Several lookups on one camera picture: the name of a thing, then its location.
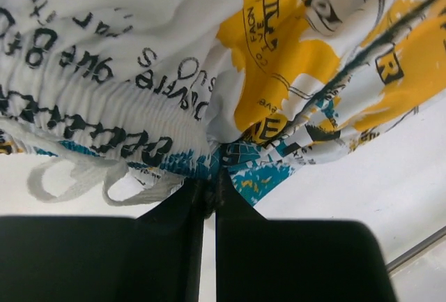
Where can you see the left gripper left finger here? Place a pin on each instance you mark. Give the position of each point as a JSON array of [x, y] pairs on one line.
[[156, 257]]

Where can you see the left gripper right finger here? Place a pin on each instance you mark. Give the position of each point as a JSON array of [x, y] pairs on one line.
[[260, 259]]

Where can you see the white teal yellow patterned shorts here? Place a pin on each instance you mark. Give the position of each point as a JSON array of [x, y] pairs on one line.
[[143, 94]]

